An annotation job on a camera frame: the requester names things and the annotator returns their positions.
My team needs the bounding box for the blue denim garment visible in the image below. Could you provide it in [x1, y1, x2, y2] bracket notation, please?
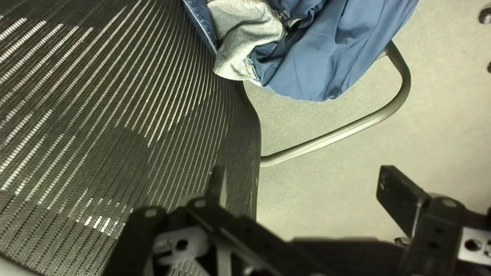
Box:
[182, 0, 218, 54]

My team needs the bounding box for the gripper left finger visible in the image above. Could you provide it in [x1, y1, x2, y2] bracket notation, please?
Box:
[103, 166, 334, 276]

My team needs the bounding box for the blue jacket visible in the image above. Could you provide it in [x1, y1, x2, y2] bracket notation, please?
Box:
[249, 0, 419, 102]

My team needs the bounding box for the grey cloth garment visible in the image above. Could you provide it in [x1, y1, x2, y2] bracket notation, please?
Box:
[206, 0, 286, 85]

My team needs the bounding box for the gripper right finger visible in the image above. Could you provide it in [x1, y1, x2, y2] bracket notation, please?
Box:
[376, 165, 491, 276]

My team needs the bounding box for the black mesh office chair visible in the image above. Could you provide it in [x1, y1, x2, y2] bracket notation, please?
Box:
[0, 0, 412, 276]

